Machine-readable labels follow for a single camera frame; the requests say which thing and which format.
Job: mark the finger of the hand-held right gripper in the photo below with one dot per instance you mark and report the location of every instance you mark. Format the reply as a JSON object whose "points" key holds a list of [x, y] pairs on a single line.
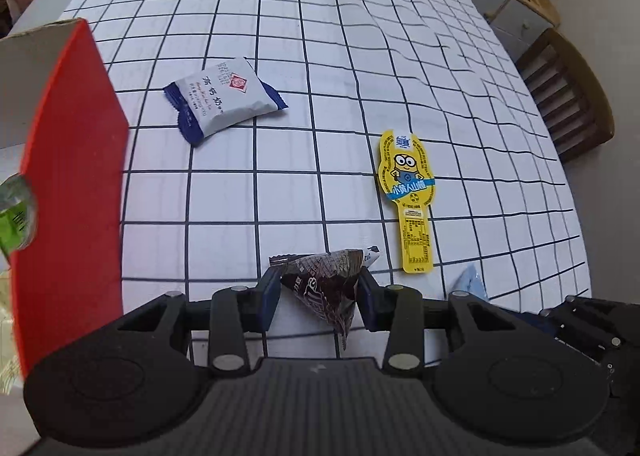
{"points": [[582, 326]]}

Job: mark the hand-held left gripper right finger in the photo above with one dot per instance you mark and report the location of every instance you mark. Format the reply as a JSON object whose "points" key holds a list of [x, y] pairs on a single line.
{"points": [[367, 298]]}

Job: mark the white checked tablecloth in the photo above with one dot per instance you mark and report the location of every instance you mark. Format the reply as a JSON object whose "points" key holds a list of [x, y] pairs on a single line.
{"points": [[325, 61]]}

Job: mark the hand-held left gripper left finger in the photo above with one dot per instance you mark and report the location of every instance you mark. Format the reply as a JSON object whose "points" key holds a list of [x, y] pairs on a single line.
{"points": [[270, 296]]}

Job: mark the red cardboard box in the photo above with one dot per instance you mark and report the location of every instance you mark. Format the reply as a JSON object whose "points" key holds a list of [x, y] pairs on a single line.
{"points": [[75, 186]]}

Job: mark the yellow cartoon snack packet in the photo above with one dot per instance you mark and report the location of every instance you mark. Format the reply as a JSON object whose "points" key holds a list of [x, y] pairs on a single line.
{"points": [[407, 171]]}

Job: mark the wooden chair black cushion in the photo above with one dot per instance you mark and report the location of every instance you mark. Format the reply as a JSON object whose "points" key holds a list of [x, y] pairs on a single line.
{"points": [[575, 86]]}

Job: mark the green snack packet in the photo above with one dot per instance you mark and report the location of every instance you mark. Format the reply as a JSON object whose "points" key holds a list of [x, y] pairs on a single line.
{"points": [[15, 221]]}

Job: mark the pale snack packet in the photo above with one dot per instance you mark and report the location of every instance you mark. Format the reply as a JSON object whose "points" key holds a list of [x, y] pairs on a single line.
{"points": [[6, 336]]}

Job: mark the white and blue snack packet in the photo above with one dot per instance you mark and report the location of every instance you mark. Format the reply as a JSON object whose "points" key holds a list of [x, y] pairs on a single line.
{"points": [[225, 96]]}

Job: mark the light blue snack packet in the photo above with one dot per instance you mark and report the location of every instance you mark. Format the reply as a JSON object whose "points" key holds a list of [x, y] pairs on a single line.
{"points": [[470, 283]]}

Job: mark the dark triangular snack packet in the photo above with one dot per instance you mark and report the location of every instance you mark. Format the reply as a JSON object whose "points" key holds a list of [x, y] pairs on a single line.
{"points": [[325, 286]]}

